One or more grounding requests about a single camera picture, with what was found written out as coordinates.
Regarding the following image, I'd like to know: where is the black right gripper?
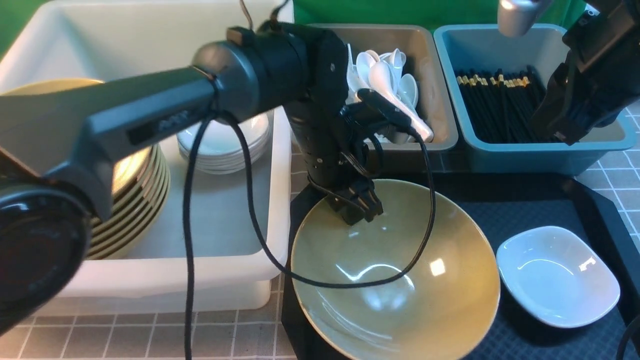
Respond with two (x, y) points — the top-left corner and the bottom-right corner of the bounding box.
(531, 2), (639, 146)

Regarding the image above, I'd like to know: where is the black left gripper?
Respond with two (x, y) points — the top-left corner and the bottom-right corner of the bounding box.
(287, 98), (384, 226)

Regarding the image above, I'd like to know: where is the yellow-green noodle bowl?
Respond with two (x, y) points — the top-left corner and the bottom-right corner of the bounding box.
(290, 178), (501, 360)

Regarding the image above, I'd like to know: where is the small white sauce dish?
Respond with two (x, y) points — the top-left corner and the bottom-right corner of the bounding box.
(496, 225), (621, 330)

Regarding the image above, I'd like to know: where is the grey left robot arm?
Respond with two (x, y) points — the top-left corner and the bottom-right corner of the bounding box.
(1, 20), (383, 333)

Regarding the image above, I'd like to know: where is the pile of black chopsticks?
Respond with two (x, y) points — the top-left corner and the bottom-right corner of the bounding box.
(454, 64), (559, 144)

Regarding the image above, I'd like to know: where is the blue chopstick bin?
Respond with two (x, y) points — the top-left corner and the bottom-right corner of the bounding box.
(433, 23), (637, 176)

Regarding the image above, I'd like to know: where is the pile of white spoons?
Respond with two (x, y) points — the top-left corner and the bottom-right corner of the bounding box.
(346, 43), (435, 142)

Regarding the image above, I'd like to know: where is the large white plastic tub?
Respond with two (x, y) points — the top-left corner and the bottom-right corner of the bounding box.
(1, 0), (291, 317)

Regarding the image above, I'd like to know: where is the stack of white dishes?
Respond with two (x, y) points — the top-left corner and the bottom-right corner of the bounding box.
(195, 112), (272, 174)

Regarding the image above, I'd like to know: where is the grey spoon bin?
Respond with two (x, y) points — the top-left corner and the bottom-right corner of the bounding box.
(315, 23), (458, 173)

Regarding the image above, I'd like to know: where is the stack of yellow bowls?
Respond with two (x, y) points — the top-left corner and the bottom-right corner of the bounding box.
(1, 79), (170, 266)

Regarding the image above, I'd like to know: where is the green cloth backdrop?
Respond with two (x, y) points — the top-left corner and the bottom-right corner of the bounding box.
(0, 0), (587, 56)

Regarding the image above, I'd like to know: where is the black cable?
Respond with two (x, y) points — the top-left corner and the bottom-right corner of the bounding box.
(182, 110), (437, 360)

